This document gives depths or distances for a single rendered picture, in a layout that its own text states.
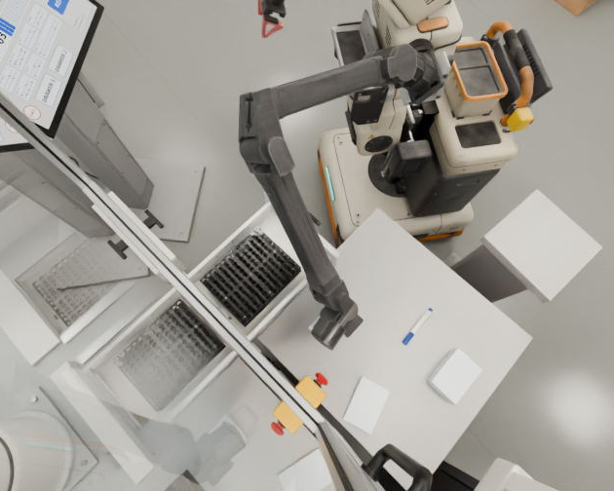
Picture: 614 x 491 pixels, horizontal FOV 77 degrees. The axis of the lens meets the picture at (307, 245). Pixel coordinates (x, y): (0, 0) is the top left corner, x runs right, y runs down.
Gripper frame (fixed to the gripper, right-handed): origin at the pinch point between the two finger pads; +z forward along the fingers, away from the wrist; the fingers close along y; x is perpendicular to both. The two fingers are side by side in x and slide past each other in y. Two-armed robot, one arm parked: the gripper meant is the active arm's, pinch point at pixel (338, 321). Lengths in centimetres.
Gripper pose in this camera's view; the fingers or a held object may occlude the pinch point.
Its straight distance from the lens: 114.4
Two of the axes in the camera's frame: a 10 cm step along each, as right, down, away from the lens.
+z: -0.2, 3.2, 9.5
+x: 6.9, -6.8, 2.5
